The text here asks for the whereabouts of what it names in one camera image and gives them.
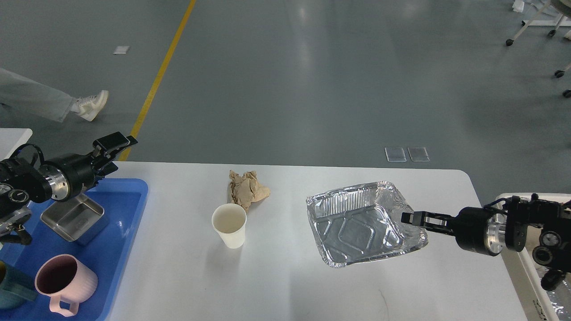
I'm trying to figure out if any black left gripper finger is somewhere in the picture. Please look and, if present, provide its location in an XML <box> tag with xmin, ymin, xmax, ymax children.
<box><xmin>91</xmin><ymin>132</ymin><xmax>137</xmax><ymax>161</ymax></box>
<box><xmin>91</xmin><ymin>159</ymin><xmax>118</xmax><ymax>184</ymax></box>

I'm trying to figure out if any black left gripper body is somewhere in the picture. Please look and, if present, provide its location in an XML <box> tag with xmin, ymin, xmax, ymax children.
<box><xmin>39</xmin><ymin>154</ymin><xmax>99</xmax><ymax>202</ymax></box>

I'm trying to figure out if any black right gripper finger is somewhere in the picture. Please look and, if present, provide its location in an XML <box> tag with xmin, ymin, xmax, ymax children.
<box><xmin>401</xmin><ymin>211</ymin><xmax>455</xmax><ymax>227</ymax></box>
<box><xmin>409</xmin><ymin>222</ymin><xmax>455</xmax><ymax>236</ymax></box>

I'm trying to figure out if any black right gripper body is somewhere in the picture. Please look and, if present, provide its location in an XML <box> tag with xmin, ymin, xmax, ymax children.
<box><xmin>454</xmin><ymin>207</ymin><xmax>505</xmax><ymax>256</ymax></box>

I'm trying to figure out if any stainless steel rectangular tray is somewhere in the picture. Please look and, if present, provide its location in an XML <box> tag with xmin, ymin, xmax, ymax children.
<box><xmin>40</xmin><ymin>193</ymin><xmax>109</xmax><ymax>246</ymax></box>

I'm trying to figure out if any aluminium foil tray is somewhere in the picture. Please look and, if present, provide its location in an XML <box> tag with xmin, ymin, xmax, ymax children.
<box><xmin>306</xmin><ymin>181</ymin><xmax>428</xmax><ymax>268</ymax></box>

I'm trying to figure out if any pink plastic mug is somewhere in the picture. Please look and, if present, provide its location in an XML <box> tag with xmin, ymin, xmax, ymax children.
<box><xmin>34</xmin><ymin>254</ymin><xmax>98</xmax><ymax>317</ymax></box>

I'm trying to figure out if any white paper cup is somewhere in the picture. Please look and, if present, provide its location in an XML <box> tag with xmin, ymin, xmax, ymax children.
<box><xmin>211</xmin><ymin>203</ymin><xmax>247</xmax><ymax>249</ymax></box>

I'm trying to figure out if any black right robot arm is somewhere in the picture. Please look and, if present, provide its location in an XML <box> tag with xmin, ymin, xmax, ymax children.
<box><xmin>401</xmin><ymin>193</ymin><xmax>571</xmax><ymax>291</ymax></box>

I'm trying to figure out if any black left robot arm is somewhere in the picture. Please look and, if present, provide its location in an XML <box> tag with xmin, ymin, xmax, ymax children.
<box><xmin>0</xmin><ymin>132</ymin><xmax>137</xmax><ymax>246</ymax></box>

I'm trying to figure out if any blue plastic tray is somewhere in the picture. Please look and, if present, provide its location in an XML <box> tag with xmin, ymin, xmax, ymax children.
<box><xmin>0</xmin><ymin>178</ymin><xmax>149</xmax><ymax>321</ymax></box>

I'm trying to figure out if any white bin right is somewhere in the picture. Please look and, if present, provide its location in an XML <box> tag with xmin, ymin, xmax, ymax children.
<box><xmin>495</xmin><ymin>193</ymin><xmax>571</xmax><ymax>321</ymax></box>

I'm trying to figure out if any person in white clothes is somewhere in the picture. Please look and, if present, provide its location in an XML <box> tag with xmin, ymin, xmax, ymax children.
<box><xmin>0</xmin><ymin>68</ymin><xmax>109</xmax><ymax>122</ymax></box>

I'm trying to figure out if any teal mug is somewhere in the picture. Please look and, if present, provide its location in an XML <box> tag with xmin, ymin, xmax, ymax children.
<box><xmin>0</xmin><ymin>261</ymin><xmax>37</xmax><ymax>309</ymax></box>

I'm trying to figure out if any crumpled brown paper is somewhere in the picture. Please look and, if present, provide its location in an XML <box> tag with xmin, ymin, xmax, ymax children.
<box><xmin>229</xmin><ymin>170</ymin><xmax>271</xmax><ymax>213</ymax></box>

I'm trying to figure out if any black wheeled chair base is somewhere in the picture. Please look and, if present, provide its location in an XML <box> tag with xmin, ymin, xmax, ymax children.
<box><xmin>554</xmin><ymin>64</ymin><xmax>571</xmax><ymax>99</ymax></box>

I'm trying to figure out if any white wheeled cart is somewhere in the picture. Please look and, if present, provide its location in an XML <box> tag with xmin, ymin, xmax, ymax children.
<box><xmin>505</xmin><ymin>0</ymin><xmax>571</xmax><ymax>47</ymax></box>

